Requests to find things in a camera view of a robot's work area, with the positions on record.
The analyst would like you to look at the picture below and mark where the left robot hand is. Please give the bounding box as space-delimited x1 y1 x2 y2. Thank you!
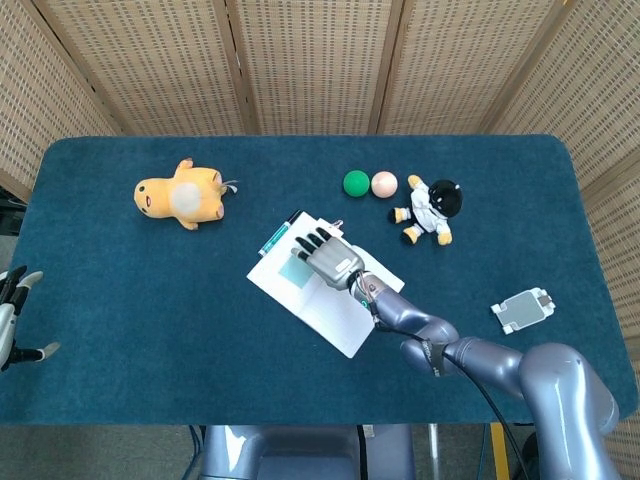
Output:
0 265 62 372

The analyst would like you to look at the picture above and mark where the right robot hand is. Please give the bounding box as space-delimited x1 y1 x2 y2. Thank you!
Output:
291 224 365 291

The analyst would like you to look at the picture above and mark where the blue and white tasselled bookmark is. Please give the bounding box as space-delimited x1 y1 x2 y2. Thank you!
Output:
278 215 347 292

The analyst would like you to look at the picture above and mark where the green marker pen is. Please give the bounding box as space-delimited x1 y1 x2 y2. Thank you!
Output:
257 209 304 258

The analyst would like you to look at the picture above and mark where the open lined notebook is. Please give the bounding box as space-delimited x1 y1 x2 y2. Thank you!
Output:
246 211 406 360

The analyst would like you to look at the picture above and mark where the green ball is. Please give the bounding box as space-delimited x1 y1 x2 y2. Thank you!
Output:
342 169 371 198

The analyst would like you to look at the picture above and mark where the peach ball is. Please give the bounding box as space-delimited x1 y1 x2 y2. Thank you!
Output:
370 170 400 199

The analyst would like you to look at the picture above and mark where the black-headed plush doll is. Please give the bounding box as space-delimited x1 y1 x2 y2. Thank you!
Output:
388 174 464 247

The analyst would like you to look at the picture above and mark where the blue table mat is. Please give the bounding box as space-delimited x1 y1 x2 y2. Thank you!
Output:
0 133 632 426

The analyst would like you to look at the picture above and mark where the yellow plush toy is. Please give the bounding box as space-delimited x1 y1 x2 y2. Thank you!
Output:
133 157 240 231

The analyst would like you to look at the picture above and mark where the grey-blue robot torso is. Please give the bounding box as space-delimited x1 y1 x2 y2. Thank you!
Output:
199 424 416 480

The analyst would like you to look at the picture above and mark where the grey phone stand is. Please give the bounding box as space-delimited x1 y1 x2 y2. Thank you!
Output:
489 286 557 336

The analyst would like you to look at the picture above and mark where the woven wooden folding screen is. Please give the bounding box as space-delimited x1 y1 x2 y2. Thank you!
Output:
0 0 640 321

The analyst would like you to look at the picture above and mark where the white table leg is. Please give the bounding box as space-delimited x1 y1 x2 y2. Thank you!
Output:
427 423 444 480

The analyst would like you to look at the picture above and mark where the black shoe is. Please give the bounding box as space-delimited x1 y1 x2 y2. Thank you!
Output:
510 432 540 476

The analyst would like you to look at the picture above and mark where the black equipment frame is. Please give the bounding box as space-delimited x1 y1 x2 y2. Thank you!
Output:
0 185 27 239

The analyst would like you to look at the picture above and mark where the black torso cable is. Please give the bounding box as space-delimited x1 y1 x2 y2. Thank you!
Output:
355 424 370 480

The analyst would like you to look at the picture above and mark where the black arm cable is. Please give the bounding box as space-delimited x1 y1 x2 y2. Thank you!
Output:
428 339 521 480

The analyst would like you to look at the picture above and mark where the blue cable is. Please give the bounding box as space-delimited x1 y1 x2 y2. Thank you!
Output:
187 424 206 480

